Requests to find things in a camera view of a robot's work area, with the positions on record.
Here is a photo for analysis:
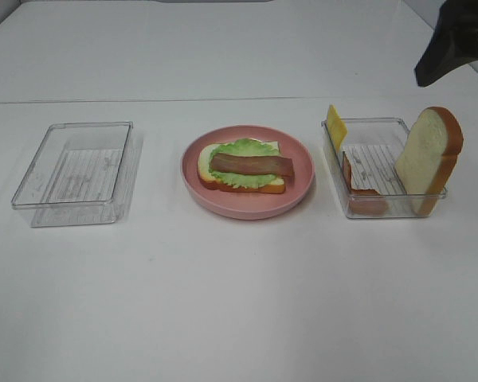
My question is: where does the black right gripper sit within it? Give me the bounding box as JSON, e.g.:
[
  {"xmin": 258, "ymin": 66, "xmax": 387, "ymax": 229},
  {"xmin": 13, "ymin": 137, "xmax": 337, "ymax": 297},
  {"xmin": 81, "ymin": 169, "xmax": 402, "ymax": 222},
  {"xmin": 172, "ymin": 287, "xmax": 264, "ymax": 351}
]
[{"xmin": 414, "ymin": 0, "xmax": 478, "ymax": 88}]

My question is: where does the bacon strip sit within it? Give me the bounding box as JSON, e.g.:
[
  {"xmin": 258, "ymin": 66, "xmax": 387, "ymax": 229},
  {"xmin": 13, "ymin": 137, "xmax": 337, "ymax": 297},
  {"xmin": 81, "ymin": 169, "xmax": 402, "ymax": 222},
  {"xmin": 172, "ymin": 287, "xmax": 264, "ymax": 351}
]
[
  {"xmin": 210, "ymin": 153, "xmax": 295, "ymax": 177},
  {"xmin": 342, "ymin": 152, "xmax": 389, "ymax": 216}
]

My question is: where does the green lettuce leaf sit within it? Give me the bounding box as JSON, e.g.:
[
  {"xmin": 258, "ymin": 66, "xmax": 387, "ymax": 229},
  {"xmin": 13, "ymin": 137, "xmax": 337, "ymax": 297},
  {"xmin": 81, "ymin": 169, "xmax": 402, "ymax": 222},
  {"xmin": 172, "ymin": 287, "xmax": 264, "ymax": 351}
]
[{"xmin": 207, "ymin": 137, "xmax": 284, "ymax": 190}]

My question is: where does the bread slice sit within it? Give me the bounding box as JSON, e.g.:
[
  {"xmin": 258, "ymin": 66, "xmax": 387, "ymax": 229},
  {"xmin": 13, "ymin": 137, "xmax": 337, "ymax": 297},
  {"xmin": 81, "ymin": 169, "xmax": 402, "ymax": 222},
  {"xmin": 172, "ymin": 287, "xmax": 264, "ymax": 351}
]
[
  {"xmin": 197, "ymin": 139, "xmax": 287, "ymax": 195},
  {"xmin": 394, "ymin": 107, "xmax": 464, "ymax": 216}
]

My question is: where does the upright bread slice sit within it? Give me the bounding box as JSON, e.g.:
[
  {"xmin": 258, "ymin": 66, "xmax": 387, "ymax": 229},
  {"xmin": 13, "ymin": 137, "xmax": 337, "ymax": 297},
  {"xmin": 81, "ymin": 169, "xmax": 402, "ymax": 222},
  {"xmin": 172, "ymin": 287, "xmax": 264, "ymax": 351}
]
[{"xmin": 394, "ymin": 107, "xmax": 464, "ymax": 216}]

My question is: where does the yellow cheese slice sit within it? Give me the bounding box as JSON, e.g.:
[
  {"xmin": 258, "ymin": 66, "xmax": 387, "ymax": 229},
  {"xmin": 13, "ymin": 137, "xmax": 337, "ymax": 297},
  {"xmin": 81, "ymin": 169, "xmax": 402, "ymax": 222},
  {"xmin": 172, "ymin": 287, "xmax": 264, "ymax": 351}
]
[{"xmin": 326, "ymin": 104, "xmax": 347, "ymax": 153}]

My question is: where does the clear right plastic tray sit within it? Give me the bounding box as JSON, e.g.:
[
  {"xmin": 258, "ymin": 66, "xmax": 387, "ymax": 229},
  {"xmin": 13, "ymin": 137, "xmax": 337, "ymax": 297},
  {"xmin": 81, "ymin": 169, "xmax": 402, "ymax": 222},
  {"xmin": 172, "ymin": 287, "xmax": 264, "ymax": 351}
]
[{"xmin": 321, "ymin": 118, "xmax": 448, "ymax": 219}]

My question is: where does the clear plastic tray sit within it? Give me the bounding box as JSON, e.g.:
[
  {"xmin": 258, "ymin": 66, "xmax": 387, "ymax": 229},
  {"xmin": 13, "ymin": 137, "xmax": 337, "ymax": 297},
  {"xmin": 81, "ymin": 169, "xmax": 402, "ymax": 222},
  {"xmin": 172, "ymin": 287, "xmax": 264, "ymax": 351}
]
[
  {"xmin": 321, "ymin": 118, "xmax": 448, "ymax": 219},
  {"xmin": 11, "ymin": 122, "xmax": 142, "ymax": 228}
]

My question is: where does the pink round plate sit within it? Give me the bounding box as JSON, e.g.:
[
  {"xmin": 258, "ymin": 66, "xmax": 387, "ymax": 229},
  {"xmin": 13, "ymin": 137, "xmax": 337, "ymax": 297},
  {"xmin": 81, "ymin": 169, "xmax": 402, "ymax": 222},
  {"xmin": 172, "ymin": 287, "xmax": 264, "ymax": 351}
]
[{"xmin": 181, "ymin": 125, "xmax": 315, "ymax": 220}]

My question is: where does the clear left plastic tray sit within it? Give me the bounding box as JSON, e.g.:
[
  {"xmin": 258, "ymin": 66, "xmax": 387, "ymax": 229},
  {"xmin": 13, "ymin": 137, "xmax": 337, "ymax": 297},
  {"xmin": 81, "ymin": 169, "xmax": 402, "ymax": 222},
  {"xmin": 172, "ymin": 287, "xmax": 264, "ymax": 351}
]
[{"xmin": 11, "ymin": 122, "xmax": 142, "ymax": 228}]

